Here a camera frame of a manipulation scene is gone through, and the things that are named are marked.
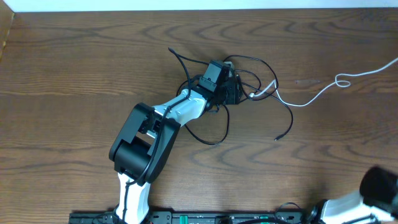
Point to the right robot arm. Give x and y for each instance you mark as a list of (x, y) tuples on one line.
[(374, 202)]

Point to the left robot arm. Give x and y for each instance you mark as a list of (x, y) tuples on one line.
[(144, 143)]

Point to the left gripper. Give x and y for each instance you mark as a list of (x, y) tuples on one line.
[(235, 94)]

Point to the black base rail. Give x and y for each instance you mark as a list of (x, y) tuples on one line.
[(168, 217)]

